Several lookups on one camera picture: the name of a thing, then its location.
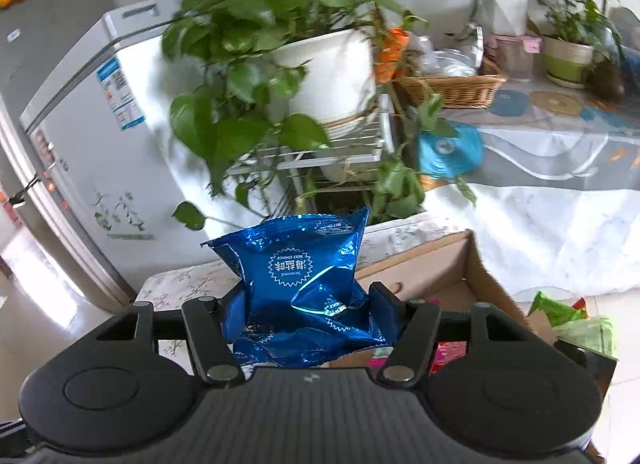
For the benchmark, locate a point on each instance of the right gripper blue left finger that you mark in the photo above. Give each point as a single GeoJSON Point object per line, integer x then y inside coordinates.
{"type": "Point", "coordinates": [233, 308]}

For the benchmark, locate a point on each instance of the pothos plant in white pot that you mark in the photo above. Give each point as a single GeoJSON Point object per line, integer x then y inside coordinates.
{"type": "Point", "coordinates": [277, 73]}

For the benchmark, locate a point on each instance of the grey white patterned tablecloth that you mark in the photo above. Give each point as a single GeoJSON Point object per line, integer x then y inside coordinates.
{"type": "Point", "coordinates": [548, 180]}

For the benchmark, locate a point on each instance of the orange plastic cup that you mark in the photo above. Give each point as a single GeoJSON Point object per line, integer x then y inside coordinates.
{"type": "Point", "coordinates": [393, 48]}

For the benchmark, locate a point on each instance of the pink lidded container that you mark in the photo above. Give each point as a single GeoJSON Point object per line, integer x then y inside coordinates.
{"type": "Point", "coordinates": [514, 55]}

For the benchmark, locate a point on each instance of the pink white snack packet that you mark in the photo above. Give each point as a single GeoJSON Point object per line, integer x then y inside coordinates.
{"type": "Point", "coordinates": [445, 353]}

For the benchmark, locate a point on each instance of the white chest freezer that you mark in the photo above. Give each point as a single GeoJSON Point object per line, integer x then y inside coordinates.
{"type": "Point", "coordinates": [130, 196]}

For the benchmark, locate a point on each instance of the dark floor box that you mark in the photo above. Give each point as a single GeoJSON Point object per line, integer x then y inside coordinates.
{"type": "Point", "coordinates": [600, 367]}

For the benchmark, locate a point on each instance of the green striped plant pot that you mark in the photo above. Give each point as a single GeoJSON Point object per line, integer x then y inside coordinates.
{"type": "Point", "coordinates": [566, 62]}

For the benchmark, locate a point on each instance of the silver refrigerator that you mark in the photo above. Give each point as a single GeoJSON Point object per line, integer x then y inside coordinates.
{"type": "Point", "coordinates": [48, 224]}

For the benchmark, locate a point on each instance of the cardboard milk box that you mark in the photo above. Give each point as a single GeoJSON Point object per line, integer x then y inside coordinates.
{"type": "Point", "coordinates": [513, 397]}

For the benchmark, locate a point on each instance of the white geometric plant pot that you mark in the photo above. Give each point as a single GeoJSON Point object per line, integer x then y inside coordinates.
{"type": "Point", "coordinates": [505, 17]}

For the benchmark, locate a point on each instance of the green plastic bag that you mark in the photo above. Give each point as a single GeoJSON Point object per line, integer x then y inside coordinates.
{"type": "Point", "coordinates": [555, 320]}

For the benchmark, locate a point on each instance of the wicker basket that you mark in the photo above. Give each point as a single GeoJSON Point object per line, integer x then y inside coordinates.
{"type": "Point", "coordinates": [470, 92]}

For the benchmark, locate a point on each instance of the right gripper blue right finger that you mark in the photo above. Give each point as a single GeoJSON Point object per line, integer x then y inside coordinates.
{"type": "Point", "coordinates": [388, 312]}

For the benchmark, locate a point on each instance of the blue foil snack packet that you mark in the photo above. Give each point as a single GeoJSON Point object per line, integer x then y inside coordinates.
{"type": "Point", "coordinates": [305, 288]}

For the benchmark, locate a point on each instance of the white metal plant rack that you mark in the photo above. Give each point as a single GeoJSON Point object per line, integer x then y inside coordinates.
{"type": "Point", "coordinates": [348, 165]}

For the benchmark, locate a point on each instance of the brown round vase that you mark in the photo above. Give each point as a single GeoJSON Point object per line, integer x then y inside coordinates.
{"type": "Point", "coordinates": [605, 82]}

